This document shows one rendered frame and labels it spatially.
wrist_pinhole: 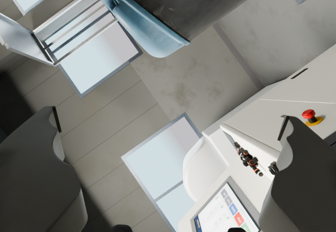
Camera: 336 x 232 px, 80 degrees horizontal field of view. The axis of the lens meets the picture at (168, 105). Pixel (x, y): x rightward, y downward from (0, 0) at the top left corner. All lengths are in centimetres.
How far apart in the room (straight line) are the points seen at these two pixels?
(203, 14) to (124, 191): 299
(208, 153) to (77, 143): 192
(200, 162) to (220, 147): 24
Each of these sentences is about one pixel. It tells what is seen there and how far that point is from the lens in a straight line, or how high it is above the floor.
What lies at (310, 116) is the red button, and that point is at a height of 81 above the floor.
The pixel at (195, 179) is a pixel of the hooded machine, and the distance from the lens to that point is 203.
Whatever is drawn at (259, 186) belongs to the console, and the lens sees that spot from 106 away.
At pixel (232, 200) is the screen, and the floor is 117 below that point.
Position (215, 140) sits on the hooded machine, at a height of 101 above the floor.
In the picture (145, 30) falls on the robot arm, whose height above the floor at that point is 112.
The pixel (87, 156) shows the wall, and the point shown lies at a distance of 315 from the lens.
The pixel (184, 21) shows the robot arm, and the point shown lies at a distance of 20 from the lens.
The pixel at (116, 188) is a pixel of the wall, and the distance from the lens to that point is 313.
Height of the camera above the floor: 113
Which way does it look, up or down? 2 degrees up
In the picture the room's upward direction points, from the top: 125 degrees counter-clockwise
